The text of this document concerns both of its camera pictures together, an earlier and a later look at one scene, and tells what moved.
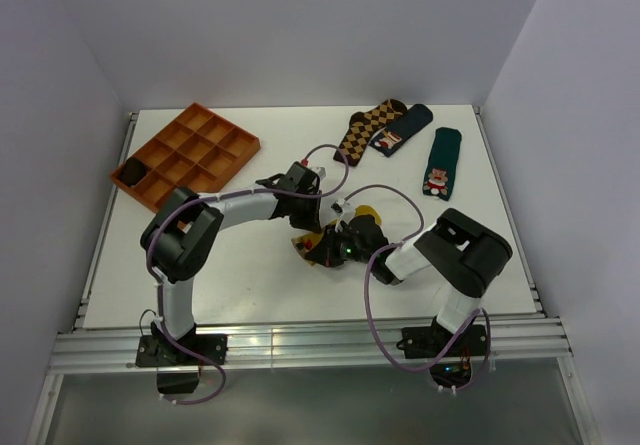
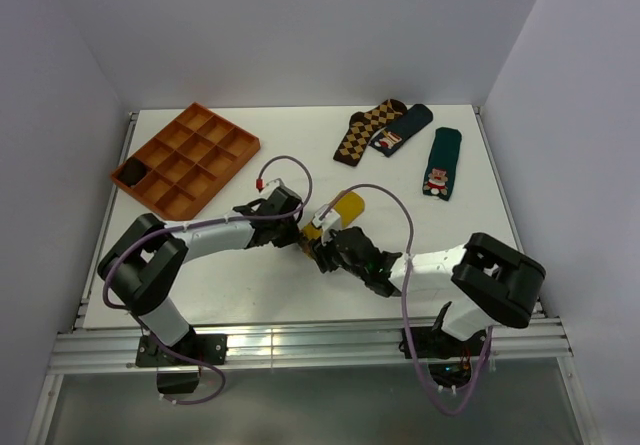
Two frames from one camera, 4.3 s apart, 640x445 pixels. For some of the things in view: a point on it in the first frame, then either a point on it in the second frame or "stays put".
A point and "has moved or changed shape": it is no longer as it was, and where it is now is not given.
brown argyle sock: (355, 142) stays put
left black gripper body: (303, 215) to (287, 232)
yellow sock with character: (302, 244) has moved or changed shape
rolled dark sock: (132, 172) stays put
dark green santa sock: (441, 166) stays put
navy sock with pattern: (387, 141) stays put
